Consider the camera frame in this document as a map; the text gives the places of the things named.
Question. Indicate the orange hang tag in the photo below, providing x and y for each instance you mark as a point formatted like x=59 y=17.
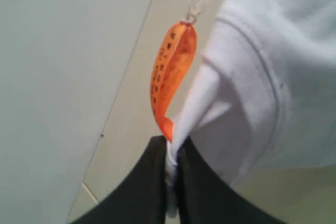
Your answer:
x=173 y=60

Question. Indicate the white t-shirt red Chinese patch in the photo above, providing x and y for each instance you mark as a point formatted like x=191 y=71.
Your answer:
x=261 y=109

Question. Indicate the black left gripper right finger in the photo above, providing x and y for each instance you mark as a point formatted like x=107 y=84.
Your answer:
x=204 y=198

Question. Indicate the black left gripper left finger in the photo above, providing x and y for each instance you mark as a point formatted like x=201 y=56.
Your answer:
x=141 y=197

